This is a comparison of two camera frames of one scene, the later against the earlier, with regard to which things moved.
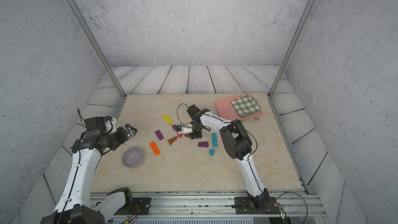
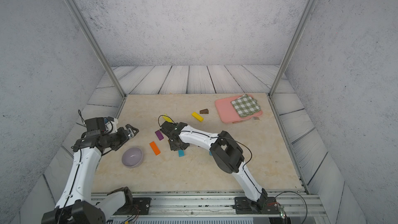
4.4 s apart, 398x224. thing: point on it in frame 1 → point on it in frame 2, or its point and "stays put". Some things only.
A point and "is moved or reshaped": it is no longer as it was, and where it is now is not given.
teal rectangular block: [214, 139] is moved or reshaped
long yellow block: [167, 119] stays put
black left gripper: [124, 136] stays put
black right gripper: [195, 135] → [173, 148]
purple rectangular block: [159, 135] stays put
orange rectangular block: [155, 148] stays put
